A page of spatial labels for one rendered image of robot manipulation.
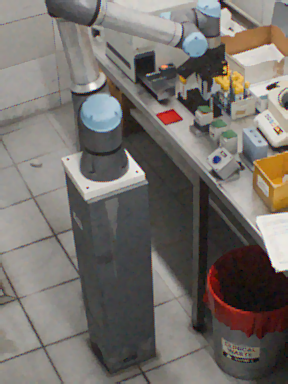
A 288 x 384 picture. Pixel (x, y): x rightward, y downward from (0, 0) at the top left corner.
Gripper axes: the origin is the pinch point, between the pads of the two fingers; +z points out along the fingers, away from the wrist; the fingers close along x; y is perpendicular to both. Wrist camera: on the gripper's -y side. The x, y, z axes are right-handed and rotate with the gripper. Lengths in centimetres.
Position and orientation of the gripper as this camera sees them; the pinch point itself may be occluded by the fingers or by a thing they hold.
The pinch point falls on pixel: (203, 97)
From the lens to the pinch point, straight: 251.1
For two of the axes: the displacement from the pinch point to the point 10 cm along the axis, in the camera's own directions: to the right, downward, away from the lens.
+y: 9.0, -3.1, 3.1
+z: 0.4, 7.6, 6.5
